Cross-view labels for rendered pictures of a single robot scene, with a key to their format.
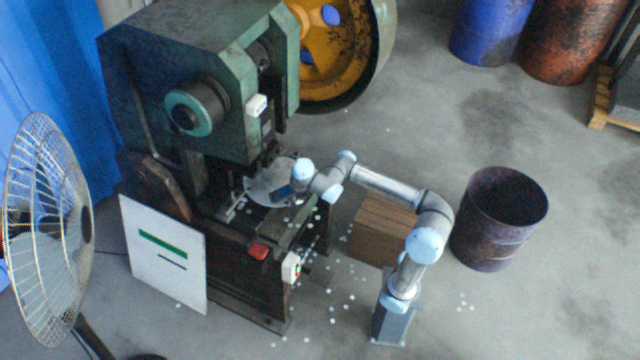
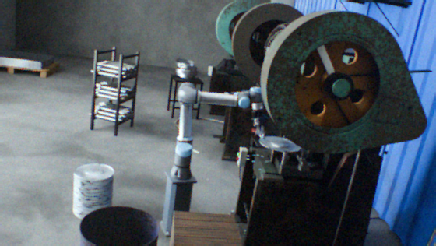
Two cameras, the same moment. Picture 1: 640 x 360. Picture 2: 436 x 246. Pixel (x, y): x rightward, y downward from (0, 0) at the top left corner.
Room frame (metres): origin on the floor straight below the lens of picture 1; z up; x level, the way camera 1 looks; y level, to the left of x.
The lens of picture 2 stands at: (3.36, -1.53, 1.70)
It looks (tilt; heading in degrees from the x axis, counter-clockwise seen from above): 17 degrees down; 149
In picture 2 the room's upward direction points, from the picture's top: 9 degrees clockwise
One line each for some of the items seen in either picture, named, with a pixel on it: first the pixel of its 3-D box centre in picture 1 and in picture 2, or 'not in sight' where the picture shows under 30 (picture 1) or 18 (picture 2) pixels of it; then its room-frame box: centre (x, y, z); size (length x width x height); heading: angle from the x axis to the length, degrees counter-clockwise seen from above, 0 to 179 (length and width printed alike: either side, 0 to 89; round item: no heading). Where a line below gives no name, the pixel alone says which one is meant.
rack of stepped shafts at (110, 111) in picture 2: not in sight; (114, 90); (-1.21, -0.33, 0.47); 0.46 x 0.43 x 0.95; 47
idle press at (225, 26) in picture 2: not in sight; (257, 59); (-1.74, 1.97, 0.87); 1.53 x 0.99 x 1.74; 70
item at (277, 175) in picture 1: (277, 180); (279, 143); (1.30, 0.19, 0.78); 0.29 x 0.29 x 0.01
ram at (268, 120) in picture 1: (256, 130); not in sight; (1.34, 0.27, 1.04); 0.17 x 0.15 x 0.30; 67
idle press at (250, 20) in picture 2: not in sight; (289, 86); (-0.09, 1.33, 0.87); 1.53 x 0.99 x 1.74; 65
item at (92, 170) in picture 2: not in sight; (94, 171); (0.62, -0.92, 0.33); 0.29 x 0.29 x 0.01
